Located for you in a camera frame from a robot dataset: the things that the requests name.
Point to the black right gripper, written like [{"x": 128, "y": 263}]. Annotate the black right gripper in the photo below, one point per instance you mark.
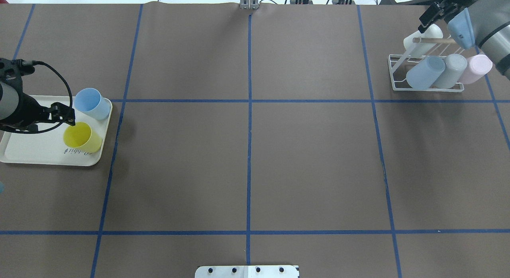
[{"x": 449, "y": 8}]

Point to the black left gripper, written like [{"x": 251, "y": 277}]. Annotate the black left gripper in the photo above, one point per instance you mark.
[{"x": 26, "y": 110}]

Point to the yellow plastic cup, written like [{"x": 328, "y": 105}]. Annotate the yellow plastic cup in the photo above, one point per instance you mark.
[{"x": 83, "y": 137}]

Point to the grey plastic cup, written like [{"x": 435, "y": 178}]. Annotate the grey plastic cup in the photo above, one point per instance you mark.
[{"x": 455, "y": 65}]

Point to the light blue plastic cup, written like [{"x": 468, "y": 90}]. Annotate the light blue plastic cup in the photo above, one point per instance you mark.
[{"x": 425, "y": 73}]

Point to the pink plastic cup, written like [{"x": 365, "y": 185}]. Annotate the pink plastic cup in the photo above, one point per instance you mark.
[{"x": 477, "y": 67}]

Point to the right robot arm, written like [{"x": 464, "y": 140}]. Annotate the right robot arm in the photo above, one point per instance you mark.
[{"x": 480, "y": 23}]

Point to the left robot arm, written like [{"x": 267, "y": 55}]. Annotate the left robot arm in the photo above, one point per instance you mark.
[{"x": 7, "y": 102}]

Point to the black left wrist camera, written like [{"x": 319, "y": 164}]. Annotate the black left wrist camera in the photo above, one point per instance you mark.
[{"x": 12, "y": 71}]

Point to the white wire cup rack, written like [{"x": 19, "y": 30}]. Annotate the white wire cup rack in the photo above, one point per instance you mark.
[{"x": 419, "y": 48}]

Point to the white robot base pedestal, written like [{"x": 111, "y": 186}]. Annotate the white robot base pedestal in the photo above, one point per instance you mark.
[{"x": 248, "y": 271}]

